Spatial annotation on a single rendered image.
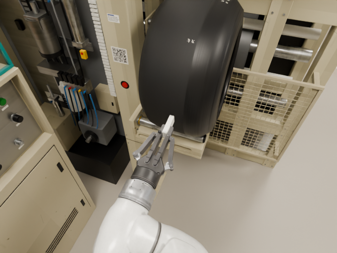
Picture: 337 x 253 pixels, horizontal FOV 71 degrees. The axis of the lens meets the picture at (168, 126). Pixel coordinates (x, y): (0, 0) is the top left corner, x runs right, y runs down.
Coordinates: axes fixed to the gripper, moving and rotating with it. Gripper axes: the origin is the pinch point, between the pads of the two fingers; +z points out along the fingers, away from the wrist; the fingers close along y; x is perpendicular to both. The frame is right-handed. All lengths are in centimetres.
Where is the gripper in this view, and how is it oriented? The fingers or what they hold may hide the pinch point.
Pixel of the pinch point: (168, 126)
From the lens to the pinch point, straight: 75.2
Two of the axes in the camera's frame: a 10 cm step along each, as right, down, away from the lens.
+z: 3.5, -7.8, 5.1
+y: -9.4, -2.6, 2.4
